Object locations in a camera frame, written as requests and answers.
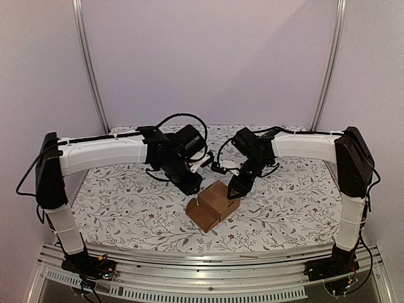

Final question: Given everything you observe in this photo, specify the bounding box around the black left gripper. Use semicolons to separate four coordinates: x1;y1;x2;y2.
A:
159;155;204;197

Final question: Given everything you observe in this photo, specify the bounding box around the brown cardboard box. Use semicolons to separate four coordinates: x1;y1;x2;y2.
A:
186;181;241;233

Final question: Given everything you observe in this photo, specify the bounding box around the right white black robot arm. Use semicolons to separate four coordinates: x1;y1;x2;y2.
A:
227;126;380;275

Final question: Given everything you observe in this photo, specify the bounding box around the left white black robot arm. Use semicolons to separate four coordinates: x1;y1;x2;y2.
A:
29;124;211;274

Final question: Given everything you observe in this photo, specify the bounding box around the floral patterned table mat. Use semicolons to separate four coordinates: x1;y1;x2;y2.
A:
61;124;348;254

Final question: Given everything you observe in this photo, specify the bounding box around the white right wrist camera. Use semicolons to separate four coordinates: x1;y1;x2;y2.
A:
211;160;241;175

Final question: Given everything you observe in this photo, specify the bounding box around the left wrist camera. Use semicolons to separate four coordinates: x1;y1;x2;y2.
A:
187;151;214;173

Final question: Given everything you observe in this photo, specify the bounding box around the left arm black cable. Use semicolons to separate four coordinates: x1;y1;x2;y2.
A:
155;112;209;149

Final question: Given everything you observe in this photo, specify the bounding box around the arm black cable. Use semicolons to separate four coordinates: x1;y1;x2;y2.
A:
216;126;342;171
155;112;209;149

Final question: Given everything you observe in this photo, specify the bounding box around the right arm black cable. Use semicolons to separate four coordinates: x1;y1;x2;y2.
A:
216;126;342;171

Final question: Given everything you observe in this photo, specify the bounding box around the aluminium front rail frame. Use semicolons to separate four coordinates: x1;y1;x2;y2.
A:
27;242;395;303

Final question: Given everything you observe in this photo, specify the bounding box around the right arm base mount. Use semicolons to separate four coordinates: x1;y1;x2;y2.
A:
303;244;359;282

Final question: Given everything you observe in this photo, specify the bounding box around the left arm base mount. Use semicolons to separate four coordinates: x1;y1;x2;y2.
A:
61;247;117;280

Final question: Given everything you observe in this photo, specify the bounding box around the left aluminium corner post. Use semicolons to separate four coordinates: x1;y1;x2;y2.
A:
71;0;110;133

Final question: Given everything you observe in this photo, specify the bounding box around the aluminium corner post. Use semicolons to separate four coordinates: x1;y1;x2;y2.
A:
71;0;110;133
310;0;347;131

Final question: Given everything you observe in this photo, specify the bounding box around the right aluminium corner post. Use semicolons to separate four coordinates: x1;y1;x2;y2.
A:
310;0;347;131

